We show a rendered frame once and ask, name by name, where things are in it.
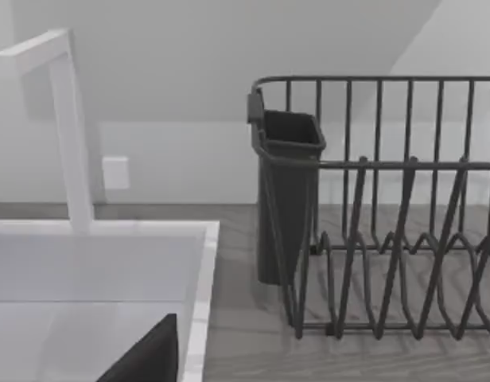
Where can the dark grey cutlery holder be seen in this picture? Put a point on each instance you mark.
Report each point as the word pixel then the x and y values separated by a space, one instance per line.
pixel 285 191

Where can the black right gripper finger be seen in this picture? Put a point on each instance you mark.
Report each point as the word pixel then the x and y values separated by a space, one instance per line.
pixel 155 356

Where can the tall white tap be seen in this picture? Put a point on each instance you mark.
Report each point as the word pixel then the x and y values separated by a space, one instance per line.
pixel 72 139

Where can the white sink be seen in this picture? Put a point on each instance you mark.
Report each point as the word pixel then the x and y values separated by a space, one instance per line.
pixel 90 262

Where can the white wall socket plate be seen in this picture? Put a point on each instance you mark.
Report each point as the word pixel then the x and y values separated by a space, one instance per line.
pixel 115 172

